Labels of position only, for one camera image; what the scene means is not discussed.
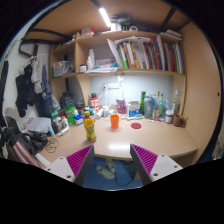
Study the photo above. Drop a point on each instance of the tall clear glass bottle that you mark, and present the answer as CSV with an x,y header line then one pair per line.
x,y
175,103

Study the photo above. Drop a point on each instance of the black hanging jacket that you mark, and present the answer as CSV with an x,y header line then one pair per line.
x,y
21,90

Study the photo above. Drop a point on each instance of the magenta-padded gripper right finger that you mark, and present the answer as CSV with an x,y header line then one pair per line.
x,y
163,166

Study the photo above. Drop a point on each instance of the white-lidded jar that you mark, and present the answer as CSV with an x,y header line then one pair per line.
x,y
169,117

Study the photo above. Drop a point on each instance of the silver can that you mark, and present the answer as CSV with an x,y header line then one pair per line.
x,y
62,131

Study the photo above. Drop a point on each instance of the purple pouch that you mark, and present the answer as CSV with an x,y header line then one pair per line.
x,y
121,106

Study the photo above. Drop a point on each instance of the orange plastic cup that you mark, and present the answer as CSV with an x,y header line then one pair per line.
x,y
114,121

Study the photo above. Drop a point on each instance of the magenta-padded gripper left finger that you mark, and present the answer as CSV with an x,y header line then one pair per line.
x,y
63,166

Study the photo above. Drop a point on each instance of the yellow-labelled tea drink bottle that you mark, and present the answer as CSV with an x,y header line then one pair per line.
x,y
89,128

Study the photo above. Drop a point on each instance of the red and white canister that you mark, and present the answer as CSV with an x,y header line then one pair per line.
x,y
94,103

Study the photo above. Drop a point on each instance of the grey hanging garment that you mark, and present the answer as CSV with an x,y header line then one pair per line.
x,y
36,75

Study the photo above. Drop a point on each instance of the white plastic bag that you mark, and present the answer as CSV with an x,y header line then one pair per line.
x,y
36,124

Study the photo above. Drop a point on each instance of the black backpack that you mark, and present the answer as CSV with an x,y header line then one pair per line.
x,y
13,141

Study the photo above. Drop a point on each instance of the grey shaker bottle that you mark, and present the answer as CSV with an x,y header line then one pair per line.
x,y
148,107

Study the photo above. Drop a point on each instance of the white wall socket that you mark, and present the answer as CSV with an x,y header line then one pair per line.
x,y
111,86

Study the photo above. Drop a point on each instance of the green glass bottle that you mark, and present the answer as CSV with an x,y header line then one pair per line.
x,y
142,101

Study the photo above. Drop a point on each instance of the orange-capped white bottle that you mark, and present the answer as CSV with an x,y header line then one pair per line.
x,y
64,122

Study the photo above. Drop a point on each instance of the gold-capped clear glass bottle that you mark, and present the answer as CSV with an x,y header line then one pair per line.
x,y
157,106

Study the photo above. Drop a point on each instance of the ceiling light tube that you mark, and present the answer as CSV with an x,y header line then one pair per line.
x,y
104,16

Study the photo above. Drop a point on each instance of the grey slipper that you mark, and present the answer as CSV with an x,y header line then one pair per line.
x,y
110,164
104,172

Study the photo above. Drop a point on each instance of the green canister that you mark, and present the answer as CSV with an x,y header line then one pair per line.
x,y
70,111
71,120

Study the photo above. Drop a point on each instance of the blue hanging garment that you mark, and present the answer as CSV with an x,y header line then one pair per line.
x,y
46,91

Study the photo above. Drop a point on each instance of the black fabric bag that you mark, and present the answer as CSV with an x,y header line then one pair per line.
x,y
66,100

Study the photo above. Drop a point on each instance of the flat round red coaster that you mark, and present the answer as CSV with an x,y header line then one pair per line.
x,y
136,125

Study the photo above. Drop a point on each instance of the white bottle with blue label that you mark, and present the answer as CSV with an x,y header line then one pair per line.
x,y
106,111

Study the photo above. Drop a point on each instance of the brown mug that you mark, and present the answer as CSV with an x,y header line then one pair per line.
x,y
177,120

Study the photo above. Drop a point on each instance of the wooden shelf unit with books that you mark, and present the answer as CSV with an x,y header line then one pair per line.
x,y
140,55

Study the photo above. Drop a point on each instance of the plain white bottle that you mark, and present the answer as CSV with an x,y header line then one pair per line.
x,y
99,113

